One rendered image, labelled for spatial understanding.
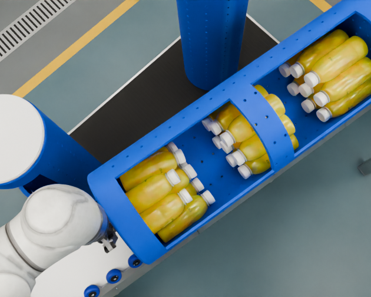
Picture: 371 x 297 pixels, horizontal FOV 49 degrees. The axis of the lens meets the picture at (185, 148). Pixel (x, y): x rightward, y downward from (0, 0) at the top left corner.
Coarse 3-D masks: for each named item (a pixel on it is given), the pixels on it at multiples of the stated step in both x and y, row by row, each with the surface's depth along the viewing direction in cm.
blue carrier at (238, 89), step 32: (352, 0) 109; (320, 32) 105; (352, 32) 121; (256, 64) 107; (224, 96) 102; (256, 96) 100; (288, 96) 128; (160, 128) 104; (192, 128) 121; (256, 128) 98; (320, 128) 119; (128, 160) 100; (192, 160) 124; (224, 160) 124; (288, 160) 106; (96, 192) 97; (224, 192) 118; (128, 224) 94; (192, 224) 113; (160, 256) 104
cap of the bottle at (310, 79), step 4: (304, 76) 110; (308, 76) 109; (312, 76) 108; (304, 80) 111; (308, 80) 110; (312, 80) 108; (316, 80) 109; (308, 84) 111; (312, 84) 109; (316, 84) 110
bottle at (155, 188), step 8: (152, 176) 104; (160, 176) 103; (144, 184) 103; (152, 184) 102; (160, 184) 102; (168, 184) 103; (128, 192) 104; (136, 192) 103; (144, 192) 102; (152, 192) 102; (160, 192) 102; (168, 192) 104; (136, 200) 102; (144, 200) 102; (152, 200) 103; (160, 200) 105; (136, 208) 103; (144, 208) 104
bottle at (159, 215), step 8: (168, 200) 105; (176, 200) 105; (184, 200) 106; (152, 208) 105; (160, 208) 104; (168, 208) 104; (176, 208) 105; (144, 216) 104; (152, 216) 104; (160, 216) 104; (168, 216) 104; (176, 216) 106; (152, 224) 104; (160, 224) 104
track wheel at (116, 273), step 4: (108, 272) 115; (112, 272) 115; (116, 272) 115; (120, 272) 116; (108, 276) 115; (112, 276) 115; (116, 276) 116; (120, 276) 117; (108, 280) 115; (112, 280) 116; (116, 280) 118
